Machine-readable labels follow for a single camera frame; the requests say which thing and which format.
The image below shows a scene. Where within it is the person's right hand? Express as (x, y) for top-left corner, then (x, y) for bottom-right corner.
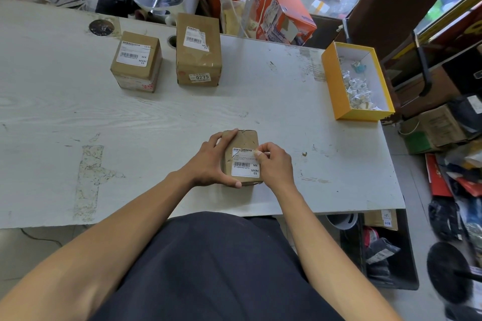
(253, 142), (296, 194)

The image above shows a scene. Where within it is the person's left hand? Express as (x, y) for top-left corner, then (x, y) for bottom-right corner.
(179, 128), (243, 190)

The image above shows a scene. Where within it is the tall cardboard box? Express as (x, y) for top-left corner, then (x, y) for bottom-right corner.
(176, 12), (223, 87)

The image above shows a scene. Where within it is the labelled brown cardboard box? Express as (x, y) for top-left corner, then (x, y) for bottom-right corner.
(364, 209), (399, 231)

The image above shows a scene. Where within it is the pile of torn label scraps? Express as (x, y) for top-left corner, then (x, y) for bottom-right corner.
(340, 60), (383, 111)

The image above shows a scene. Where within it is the small cube brown parcel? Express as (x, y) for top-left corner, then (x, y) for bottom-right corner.
(109, 31), (163, 93)

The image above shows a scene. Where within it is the person's left forearm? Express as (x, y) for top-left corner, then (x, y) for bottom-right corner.
(0, 172), (195, 321)

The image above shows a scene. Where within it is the person's right forearm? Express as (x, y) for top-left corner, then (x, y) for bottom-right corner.
(272, 183), (404, 321)

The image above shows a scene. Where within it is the yellow tray with label scraps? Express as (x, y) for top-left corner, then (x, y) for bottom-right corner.
(321, 41), (396, 122)

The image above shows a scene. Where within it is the white bucket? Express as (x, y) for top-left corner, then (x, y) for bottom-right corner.
(325, 213), (358, 230)

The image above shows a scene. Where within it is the dark navy shirt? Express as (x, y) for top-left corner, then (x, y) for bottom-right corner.
(90, 211), (345, 321)

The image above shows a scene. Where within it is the beige plastic packet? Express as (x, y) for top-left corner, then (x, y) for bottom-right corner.
(219, 0), (261, 38)

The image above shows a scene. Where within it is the red folder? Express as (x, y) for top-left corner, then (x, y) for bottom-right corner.
(425, 153), (454, 197)

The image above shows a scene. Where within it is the black plastic crate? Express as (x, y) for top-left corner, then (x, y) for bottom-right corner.
(340, 209), (420, 290)

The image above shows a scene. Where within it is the orange printed carton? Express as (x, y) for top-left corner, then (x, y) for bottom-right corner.
(256, 0), (318, 46)

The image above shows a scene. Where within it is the black round grommet cover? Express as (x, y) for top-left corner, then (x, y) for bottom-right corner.
(88, 19), (115, 37)

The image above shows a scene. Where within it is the black round stool base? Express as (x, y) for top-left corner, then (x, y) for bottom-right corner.
(426, 241), (474, 304)

